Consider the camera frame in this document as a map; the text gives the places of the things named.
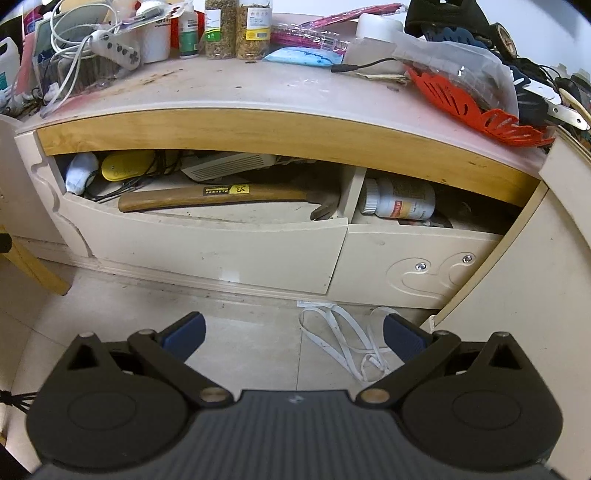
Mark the wooden furniture leg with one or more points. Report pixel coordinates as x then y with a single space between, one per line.
32 267

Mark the white round container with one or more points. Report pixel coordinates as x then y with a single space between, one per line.
155 44

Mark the clear plastic bag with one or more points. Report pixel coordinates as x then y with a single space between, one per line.
461 61

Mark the white bottle green label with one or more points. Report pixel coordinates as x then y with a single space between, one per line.
190 38

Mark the white sock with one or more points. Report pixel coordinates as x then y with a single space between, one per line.
81 173

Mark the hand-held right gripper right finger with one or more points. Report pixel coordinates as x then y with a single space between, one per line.
402 337

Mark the white game controller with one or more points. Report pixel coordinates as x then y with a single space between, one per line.
120 48

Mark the white pill bottle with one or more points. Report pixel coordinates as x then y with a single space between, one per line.
399 199

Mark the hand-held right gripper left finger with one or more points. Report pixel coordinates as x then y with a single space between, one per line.
187 333

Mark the white plastic tub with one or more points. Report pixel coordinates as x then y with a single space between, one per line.
376 27

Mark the white vented router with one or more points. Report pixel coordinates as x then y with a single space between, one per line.
226 166

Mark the clear plastic box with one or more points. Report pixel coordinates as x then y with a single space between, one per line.
78 78

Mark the blue face mask pack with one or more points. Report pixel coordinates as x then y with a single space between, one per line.
300 56

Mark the black tape roll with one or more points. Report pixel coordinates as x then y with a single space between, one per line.
502 30

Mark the cream plain drawer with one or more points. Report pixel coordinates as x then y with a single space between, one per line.
207 251

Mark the cream cabinet with wood trim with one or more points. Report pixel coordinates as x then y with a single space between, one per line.
277 134

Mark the black cloth item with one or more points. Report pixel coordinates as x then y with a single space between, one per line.
438 14

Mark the cream carved drawer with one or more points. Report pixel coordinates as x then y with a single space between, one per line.
383 258

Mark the yellow shoe insole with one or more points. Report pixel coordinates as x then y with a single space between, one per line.
124 167

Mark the pink plastic packet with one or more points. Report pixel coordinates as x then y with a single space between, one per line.
300 35

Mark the orange perforated fan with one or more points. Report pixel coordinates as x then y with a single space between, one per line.
443 94

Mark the white paper label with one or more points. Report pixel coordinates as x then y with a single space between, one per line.
314 304

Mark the white plastic jug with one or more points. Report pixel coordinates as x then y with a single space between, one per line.
8 62

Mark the cream cabinet door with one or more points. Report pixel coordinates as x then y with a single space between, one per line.
554 277

